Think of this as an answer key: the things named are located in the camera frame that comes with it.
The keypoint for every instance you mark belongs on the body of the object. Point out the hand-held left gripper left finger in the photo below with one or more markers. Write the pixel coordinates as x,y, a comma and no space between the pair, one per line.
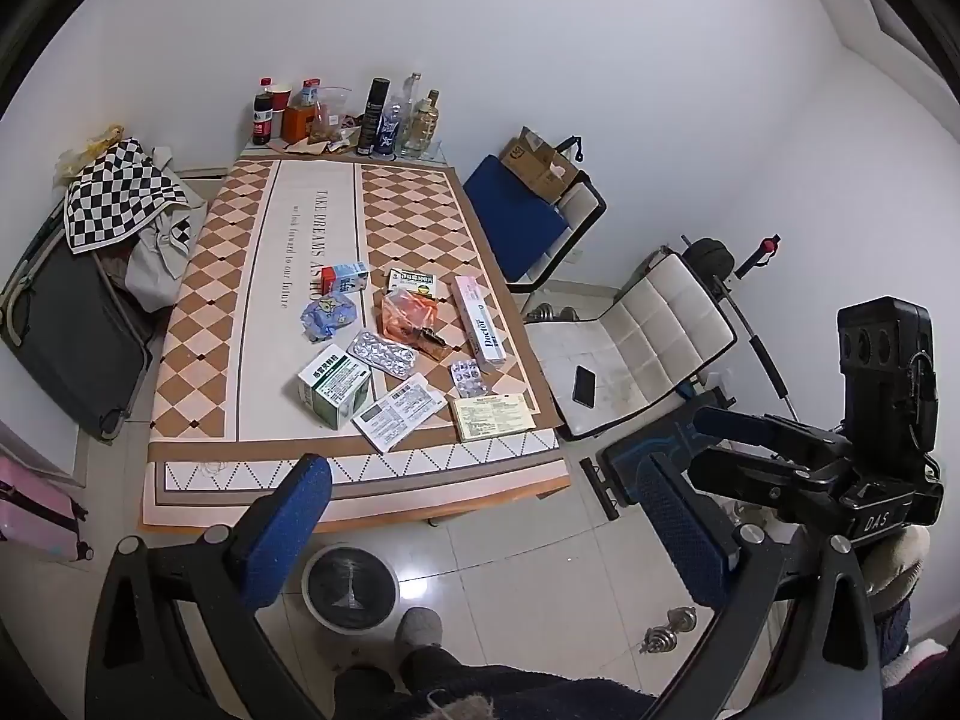
289,532

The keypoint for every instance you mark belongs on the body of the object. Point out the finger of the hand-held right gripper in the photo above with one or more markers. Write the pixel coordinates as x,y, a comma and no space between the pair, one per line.
750,427
750,484

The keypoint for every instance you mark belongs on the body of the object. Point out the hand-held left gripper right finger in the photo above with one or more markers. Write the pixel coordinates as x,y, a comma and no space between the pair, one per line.
686,532

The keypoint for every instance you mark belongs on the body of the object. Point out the white round trash bin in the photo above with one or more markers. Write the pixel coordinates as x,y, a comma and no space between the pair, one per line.
351,585

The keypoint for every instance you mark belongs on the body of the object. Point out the green white medicine box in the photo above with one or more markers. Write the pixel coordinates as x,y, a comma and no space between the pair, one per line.
334,390

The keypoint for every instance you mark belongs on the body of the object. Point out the white printed sachet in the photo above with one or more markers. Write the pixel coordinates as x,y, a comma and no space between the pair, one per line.
394,416

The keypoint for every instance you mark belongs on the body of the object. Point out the silver blister pack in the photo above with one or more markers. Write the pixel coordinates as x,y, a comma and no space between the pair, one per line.
381,352

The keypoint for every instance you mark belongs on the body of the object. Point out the blue wrapper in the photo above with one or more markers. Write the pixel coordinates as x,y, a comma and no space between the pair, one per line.
328,315

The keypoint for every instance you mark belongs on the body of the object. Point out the yellow printed packet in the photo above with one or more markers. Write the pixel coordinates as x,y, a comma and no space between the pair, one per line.
491,416

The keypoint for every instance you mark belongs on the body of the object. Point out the brown snack wrapper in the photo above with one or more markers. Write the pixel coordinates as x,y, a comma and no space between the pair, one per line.
431,343

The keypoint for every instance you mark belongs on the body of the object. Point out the blue blister pack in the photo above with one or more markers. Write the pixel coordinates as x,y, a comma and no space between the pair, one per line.
471,379

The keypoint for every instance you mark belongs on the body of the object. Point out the orange plastic bag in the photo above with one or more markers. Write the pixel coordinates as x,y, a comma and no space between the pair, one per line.
405,311

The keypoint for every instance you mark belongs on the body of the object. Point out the blue orange small box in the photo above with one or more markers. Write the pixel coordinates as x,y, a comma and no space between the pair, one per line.
346,279

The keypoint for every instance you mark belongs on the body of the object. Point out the green white small box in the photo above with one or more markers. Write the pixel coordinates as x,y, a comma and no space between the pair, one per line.
412,281

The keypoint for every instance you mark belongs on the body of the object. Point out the pink white long box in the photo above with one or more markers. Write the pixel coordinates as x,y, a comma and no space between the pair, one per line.
480,322

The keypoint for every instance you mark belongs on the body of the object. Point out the person's right forearm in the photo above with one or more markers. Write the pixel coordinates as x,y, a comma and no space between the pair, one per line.
892,562

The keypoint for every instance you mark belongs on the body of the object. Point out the black blue weight bench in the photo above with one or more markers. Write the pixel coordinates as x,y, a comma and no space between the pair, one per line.
630,465

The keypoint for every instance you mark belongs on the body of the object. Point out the metal dumbbell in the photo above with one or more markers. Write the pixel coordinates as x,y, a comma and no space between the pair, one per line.
551,313
667,634

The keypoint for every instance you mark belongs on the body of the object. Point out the white padded chair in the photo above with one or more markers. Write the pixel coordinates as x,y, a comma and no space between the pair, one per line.
652,322

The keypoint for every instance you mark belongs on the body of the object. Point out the grey slipper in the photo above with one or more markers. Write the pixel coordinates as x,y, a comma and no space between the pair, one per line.
420,628

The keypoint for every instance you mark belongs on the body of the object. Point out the person's left leg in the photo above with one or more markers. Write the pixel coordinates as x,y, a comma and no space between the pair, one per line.
364,686

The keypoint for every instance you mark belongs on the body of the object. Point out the person's leg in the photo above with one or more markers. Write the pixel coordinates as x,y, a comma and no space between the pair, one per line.
525,697
364,686

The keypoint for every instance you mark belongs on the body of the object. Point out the black smartphone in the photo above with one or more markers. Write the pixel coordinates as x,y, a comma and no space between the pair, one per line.
583,386

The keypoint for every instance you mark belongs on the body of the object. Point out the patterned tablecloth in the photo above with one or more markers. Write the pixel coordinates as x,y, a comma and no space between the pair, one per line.
262,360

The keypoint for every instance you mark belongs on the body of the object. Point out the black exercise machine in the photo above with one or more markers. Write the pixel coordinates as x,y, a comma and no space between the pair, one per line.
711,255

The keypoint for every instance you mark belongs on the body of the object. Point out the person's right leg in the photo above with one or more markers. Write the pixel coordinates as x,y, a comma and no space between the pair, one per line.
525,697

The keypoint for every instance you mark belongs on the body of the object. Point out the pink suitcase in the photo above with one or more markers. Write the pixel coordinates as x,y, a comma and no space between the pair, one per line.
37,510

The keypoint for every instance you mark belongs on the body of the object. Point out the black suitcase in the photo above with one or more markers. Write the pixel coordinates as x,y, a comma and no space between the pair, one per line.
75,345

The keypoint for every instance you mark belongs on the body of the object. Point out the grey white garment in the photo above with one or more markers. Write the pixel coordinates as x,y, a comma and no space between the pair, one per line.
157,262

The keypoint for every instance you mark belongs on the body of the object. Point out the blue cushioned chair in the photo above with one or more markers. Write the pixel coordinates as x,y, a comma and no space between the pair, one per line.
514,217

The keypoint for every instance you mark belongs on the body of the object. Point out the cardboard box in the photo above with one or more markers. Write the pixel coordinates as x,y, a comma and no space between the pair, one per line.
536,165

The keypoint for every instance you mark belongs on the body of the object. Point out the black white checkered cloth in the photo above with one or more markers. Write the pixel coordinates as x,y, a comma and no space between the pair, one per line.
120,191

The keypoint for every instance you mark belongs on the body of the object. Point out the brown paper bag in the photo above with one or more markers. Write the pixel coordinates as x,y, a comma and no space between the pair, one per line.
311,144

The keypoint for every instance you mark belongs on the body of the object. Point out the dark cola bottle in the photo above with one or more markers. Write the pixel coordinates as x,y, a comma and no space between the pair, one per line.
262,120

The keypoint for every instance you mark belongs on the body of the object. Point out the blue label plastic bottle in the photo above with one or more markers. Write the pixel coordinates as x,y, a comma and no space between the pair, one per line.
390,131

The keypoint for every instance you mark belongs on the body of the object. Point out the black spray can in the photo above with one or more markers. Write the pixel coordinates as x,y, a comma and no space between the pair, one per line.
373,120

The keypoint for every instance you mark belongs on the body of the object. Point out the clear plastic bag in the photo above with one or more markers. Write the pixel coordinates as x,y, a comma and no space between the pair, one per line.
331,112

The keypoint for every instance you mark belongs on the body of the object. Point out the yellow plastic bag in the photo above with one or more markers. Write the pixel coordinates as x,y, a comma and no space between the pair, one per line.
86,154

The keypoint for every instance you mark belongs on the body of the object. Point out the clear glass bottle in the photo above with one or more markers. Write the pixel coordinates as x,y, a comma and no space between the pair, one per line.
410,120

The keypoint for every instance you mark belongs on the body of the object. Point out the red paper cup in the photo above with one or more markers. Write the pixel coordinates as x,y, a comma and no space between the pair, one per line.
281,101

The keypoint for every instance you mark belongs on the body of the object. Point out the glass bottle gold cap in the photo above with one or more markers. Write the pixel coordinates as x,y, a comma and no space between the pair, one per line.
427,124

